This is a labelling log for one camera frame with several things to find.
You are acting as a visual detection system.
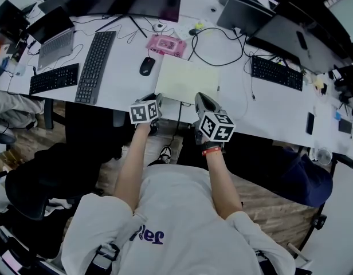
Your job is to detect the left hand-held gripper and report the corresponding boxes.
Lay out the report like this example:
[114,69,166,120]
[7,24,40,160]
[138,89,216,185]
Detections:
[129,92,164,136]

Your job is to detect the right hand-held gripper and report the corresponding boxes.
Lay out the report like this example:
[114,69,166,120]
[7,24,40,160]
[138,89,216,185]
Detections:
[193,92,237,145]

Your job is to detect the cream paper notebook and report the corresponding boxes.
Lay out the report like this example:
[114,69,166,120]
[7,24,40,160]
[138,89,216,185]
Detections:
[154,54,222,106]

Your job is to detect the person's left forearm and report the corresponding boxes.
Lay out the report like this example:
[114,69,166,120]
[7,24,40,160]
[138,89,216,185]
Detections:
[113,123,153,211]

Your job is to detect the person's right forearm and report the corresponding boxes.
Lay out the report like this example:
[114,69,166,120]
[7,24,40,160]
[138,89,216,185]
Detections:
[204,151,244,221]

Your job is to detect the red wristband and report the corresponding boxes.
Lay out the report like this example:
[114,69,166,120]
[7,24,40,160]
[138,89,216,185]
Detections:
[201,147,223,156]

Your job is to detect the person's black white shoe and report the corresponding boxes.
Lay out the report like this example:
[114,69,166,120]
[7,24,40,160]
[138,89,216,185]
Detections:
[159,145,173,164]

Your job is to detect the black computer mouse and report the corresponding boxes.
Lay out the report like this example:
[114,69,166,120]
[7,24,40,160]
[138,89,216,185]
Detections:
[139,57,156,76]

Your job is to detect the long grey keyboard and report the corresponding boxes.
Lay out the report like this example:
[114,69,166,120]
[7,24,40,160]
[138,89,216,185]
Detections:
[74,30,117,105]

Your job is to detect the pink packet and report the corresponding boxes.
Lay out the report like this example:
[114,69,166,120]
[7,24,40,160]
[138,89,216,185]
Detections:
[144,34,187,58]

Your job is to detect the black keyboard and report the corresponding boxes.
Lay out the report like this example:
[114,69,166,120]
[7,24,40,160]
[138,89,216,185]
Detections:
[250,55,304,92]
[29,62,80,96]

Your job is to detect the white power strip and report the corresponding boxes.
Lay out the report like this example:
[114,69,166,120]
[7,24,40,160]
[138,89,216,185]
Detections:
[175,20,214,38]

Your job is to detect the wide black monitor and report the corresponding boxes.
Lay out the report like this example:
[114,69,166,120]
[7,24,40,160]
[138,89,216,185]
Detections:
[245,1,353,74]

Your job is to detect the black phone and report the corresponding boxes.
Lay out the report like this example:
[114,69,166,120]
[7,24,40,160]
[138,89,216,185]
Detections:
[305,112,315,136]

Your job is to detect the grey laptop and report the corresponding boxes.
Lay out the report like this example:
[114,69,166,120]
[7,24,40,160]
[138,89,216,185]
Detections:
[26,6,76,71]

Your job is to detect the pale yellow object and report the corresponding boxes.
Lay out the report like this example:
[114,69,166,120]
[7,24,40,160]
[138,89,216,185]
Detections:
[313,77,328,90]

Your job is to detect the navy covered office chair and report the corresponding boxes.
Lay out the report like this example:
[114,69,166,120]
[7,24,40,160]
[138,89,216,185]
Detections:
[228,142,334,207]

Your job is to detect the person's white shirt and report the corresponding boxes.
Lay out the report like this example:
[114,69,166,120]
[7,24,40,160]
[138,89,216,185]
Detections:
[61,164,296,275]

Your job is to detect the small white fan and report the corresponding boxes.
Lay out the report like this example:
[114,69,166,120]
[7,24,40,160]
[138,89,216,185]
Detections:
[316,147,334,166]

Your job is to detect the dark laptop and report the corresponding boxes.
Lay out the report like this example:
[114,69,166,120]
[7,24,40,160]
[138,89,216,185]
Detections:
[37,0,70,14]

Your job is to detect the brown cardboard box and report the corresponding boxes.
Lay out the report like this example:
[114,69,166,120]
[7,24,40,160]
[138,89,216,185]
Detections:
[0,150,15,174]

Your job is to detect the black wrist strap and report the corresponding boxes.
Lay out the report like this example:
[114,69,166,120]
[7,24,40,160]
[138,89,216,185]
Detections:
[199,140,224,152]

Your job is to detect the thin black plug cable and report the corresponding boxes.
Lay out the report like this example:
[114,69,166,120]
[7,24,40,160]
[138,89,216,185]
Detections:
[242,38,258,101]

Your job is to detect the thick black cable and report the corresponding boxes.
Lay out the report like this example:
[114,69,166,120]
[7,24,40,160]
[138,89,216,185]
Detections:
[188,26,245,67]

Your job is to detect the black harness strap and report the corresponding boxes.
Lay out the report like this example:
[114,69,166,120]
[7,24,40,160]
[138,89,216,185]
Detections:
[93,242,120,269]

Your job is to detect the black wall box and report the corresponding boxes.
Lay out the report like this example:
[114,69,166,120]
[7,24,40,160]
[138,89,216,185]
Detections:
[313,215,328,230]

